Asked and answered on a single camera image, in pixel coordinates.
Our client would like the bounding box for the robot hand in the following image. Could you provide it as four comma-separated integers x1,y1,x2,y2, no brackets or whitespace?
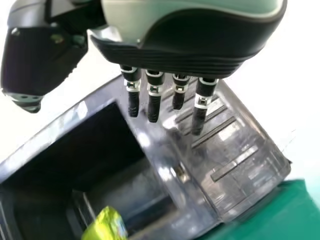
0,0,288,136

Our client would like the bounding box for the yellow-green biscuit packet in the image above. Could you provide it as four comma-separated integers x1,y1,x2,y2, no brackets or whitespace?
81,205,129,240

